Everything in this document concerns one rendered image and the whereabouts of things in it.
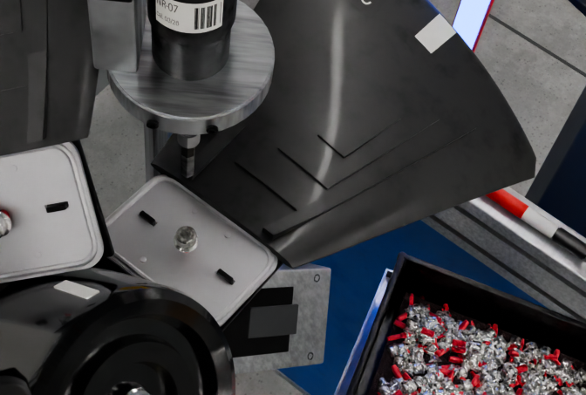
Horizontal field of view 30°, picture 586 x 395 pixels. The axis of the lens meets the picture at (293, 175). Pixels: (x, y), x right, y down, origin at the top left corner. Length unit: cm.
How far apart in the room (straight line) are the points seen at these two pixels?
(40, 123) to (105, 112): 158
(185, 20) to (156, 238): 22
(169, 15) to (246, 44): 5
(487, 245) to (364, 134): 42
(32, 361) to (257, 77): 16
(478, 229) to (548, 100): 120
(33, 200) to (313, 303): 32
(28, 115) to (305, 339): 35
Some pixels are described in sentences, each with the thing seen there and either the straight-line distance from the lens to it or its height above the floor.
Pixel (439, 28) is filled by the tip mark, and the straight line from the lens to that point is 75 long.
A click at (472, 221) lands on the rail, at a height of 83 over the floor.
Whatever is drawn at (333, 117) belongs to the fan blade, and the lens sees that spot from 67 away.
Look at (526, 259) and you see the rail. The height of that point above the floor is 83.
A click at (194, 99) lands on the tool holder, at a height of 136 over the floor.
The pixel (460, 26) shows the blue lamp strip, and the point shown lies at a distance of 89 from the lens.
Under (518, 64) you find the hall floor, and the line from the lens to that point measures 228.
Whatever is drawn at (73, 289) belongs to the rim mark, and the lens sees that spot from 53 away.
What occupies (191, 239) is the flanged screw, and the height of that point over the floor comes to 120.
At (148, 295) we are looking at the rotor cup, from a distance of 52.
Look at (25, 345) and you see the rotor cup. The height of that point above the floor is 125.
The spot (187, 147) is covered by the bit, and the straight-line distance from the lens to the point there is 51.
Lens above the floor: 173
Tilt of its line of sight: 58 degrees down
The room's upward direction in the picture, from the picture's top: 10 degrees clockwise
